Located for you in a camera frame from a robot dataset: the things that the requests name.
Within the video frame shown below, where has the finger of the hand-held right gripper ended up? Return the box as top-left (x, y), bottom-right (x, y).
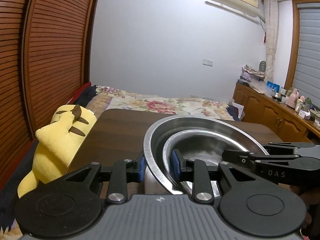
top-left (222, 149), bottom-right (299, 170)
top-left (262, 142), bottom-right (316, 155)

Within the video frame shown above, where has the person's right hand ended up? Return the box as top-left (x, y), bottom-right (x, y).
top-left (292, 187), bottom-right (320, 230)

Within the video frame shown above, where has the pink thermos bottle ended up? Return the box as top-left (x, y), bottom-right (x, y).
top-left (286, 88), bottom-right (300, 107)

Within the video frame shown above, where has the grey window blind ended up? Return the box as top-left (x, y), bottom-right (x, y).
top-left (291, 2), bottom-right (320, 110)

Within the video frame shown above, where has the wooden cabinet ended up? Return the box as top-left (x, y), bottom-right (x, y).
top-left (232, 82), bottom-right (320, 143)

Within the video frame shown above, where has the clear plastic bag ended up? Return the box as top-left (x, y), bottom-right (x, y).
top-left (250, 80), bottom-right (273, 95)

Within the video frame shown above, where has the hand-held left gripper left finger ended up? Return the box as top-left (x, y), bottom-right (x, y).
top-left (64, 152), bottom-right (147, 204)

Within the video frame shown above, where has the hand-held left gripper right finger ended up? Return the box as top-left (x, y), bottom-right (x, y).
top-left (172, 149), bottom-right (250, 204)

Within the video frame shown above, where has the wooden window frame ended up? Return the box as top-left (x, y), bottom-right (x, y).
top-left (284, 0), bottom-right (300, 88)

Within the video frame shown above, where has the medium stainless steel bowl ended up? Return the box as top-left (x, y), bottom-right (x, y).
top-left (162, 129), bottom-right (250, 198)

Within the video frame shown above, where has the cream patterned curtain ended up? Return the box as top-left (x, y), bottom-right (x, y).
top-left (264, 0), bottom-right (279, 80)

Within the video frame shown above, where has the white cardboard box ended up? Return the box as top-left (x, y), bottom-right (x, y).
top-left (232, 101), bottom-right (245, 119)

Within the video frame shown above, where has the yellow plush toy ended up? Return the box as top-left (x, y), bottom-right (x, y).
top-left (17, 104), bottom-right (97, 198)

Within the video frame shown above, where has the wooden slatted wardrobe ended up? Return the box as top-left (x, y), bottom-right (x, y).
top-left (0, 0), bottom-right (103, 188)

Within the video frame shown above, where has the floral bedsheet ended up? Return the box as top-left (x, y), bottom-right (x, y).
top-left (86, 85), bottom-right (235, 122)

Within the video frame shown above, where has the large stainless steel bowl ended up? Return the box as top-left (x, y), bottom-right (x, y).
top-left (143, 116), bottom-right (270, 195)

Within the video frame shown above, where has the pile of folded cloths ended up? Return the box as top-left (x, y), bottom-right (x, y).
top-left (242, 64), bottom-right (265, 77)

